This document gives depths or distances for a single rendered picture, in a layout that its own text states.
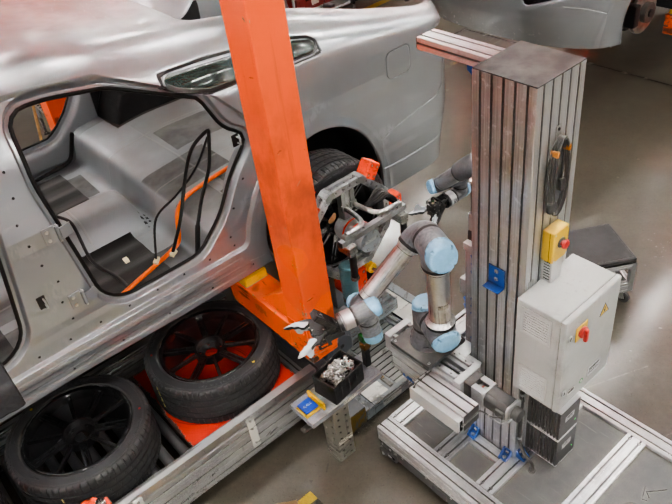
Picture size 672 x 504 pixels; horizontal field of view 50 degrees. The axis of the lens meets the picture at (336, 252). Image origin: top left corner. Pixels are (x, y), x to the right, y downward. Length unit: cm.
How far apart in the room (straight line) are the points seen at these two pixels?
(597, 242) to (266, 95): 240
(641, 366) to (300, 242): 206
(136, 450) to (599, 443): 207
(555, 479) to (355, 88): 203
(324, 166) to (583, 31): 261
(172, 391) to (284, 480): 71
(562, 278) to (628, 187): 280
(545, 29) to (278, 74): 321
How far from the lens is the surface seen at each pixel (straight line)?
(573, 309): 263
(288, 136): 273
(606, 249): 434
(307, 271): 309
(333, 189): 346
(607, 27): 560
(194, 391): 349
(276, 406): 356
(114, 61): 309
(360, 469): 368
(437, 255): 251
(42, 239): 304
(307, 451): 378
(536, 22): 553
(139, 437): 341
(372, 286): 271
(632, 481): 347
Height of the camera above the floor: 302
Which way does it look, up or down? 38 degrees down
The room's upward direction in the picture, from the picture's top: 8 degrees counter-clockwise
